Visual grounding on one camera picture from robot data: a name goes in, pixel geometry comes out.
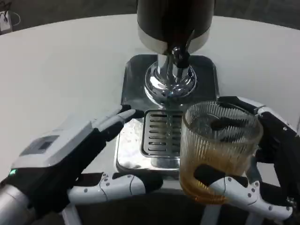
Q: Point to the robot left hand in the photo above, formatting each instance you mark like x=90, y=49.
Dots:
x=58, y=154

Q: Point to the black steel drink dispenser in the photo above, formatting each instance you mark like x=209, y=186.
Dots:
x=173, y=18

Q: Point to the clear ribbed glass cup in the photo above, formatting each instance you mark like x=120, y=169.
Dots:
x=211, y=150

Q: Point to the black dispenser tap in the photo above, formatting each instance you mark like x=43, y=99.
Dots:
x=179, y=56

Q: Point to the silver robot left forearm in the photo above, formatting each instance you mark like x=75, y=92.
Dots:
x=11, y=204

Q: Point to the steel drip tray base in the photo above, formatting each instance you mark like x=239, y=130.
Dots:
x=133, y=82

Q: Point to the black slotted drip grid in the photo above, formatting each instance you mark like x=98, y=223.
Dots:
x=169, y=140

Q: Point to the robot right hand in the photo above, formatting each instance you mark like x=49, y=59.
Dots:
x=281, y=145

